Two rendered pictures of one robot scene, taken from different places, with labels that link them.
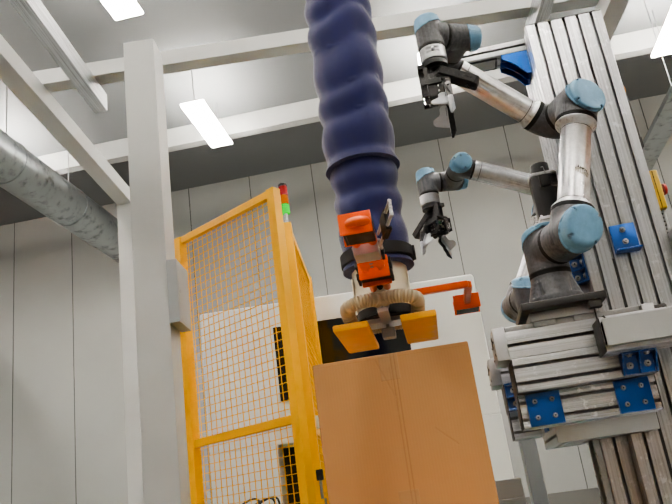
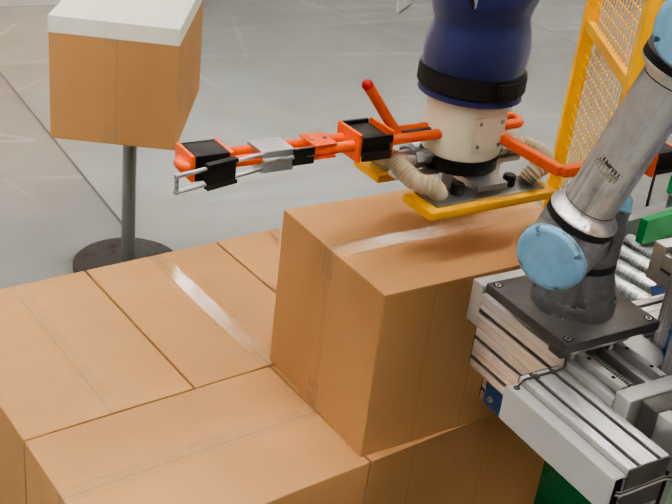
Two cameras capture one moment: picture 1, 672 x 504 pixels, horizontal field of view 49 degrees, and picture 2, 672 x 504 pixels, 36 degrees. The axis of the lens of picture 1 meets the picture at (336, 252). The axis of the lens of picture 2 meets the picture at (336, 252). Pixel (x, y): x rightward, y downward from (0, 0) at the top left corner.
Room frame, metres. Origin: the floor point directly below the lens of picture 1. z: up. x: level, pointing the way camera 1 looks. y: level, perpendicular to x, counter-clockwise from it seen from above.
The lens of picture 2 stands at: (0.62, -1.55, 1.94)
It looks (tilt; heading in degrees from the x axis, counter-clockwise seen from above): 28 degrees down; 49
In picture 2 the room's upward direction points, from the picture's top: 7 degrees clockwise
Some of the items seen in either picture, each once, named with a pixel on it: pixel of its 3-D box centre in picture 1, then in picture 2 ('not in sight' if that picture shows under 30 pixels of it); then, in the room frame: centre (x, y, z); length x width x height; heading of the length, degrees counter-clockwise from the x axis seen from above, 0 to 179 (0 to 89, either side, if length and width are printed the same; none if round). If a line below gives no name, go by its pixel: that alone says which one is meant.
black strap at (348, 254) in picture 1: (378, 258); (473, 74); (2.16, -0.13, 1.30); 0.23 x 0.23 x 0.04
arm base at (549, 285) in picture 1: (553, 289); (578, 277); (2.02, -0.59, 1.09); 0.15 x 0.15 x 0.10
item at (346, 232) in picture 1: (357, 228); (204, 159); (1.57, -0.05, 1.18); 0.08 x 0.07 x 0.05; 174
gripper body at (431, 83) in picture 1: (436, 83); not in sight; (1.80, -0.34, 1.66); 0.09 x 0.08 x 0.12; 83
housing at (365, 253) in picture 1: (366, 249); (270, 154); (1.70, -0.07, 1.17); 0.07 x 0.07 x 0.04; 84
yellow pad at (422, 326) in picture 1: (419, 322); (482, 189); (2.15, -0.22, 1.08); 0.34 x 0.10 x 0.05; 174
